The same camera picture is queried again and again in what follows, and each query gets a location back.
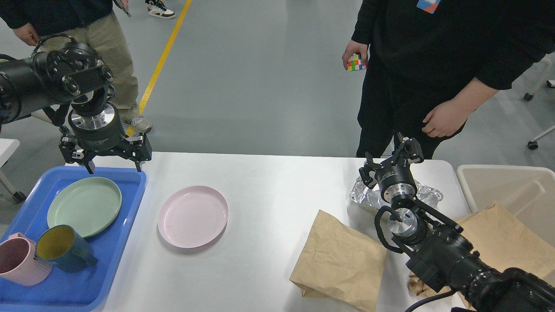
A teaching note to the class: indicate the large brown paper bag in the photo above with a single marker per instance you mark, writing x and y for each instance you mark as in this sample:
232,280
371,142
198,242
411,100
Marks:
505,242

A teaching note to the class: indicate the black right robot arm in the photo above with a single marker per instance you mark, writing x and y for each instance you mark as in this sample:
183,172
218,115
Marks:
438,252

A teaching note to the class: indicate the pink mug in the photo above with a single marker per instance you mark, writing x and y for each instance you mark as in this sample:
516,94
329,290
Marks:
19,262

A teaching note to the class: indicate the beige plastic bin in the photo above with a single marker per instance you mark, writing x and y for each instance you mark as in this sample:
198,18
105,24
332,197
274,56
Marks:
526,192

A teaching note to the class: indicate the person in black clothes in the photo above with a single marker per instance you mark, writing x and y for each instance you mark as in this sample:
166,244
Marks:
431,63

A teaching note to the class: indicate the flat brown paper bag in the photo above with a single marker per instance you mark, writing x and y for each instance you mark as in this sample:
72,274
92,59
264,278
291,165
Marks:
341,263

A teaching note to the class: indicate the white sneaker top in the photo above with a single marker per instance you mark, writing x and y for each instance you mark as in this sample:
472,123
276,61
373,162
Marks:
158,9

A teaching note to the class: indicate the person in khaki trousers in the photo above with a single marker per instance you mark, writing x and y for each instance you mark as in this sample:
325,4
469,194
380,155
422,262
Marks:
92,22

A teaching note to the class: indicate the blue mug yellow inside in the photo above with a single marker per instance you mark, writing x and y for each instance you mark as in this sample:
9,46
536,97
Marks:
63,247

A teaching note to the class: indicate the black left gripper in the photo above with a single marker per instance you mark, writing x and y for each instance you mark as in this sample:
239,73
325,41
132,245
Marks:
101,130

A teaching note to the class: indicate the colourful puzzle cube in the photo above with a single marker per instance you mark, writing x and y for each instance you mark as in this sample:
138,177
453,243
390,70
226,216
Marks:
355,63

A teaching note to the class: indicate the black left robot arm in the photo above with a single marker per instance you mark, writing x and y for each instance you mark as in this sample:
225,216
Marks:
74,88

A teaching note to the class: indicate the white chair legs left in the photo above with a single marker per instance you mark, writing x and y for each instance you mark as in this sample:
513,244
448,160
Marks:
7,148

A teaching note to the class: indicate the green plate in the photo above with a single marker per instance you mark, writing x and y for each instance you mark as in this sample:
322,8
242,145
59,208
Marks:
88,205

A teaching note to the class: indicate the aluminium foil tray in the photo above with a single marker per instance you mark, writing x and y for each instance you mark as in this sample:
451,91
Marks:
371,199

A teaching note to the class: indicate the pink plate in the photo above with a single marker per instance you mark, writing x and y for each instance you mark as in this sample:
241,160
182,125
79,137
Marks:
193,217

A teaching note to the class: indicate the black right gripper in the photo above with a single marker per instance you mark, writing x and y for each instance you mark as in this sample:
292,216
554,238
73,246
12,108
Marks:
396,181

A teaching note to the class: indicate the blue plastic tray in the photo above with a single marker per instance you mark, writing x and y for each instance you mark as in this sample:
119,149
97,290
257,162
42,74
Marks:
85,290

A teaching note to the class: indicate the crumpled brown paper ball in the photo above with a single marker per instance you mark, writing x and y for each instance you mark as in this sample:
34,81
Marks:
418,287

